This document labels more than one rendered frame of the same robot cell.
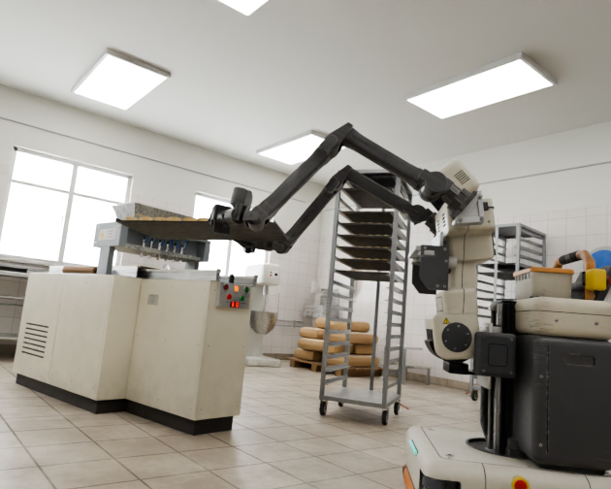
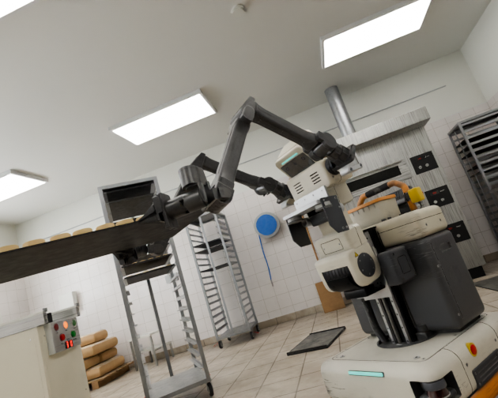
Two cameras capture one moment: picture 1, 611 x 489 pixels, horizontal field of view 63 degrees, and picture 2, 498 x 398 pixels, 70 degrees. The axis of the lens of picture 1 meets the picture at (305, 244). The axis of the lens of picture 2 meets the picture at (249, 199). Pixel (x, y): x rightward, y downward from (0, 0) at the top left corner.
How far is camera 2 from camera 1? 116 cm
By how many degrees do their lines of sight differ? 41
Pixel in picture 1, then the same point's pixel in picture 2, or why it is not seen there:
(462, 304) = (358, 237)
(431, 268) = (333, 215)
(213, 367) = not seen: outside the picture
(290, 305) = not seen: hidden behind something
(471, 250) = (341, 196)
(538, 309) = (415, 219)
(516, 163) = not seen: hidden behind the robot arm
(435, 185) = (331, 143)
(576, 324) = (434, 223)
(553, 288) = (392, 209)
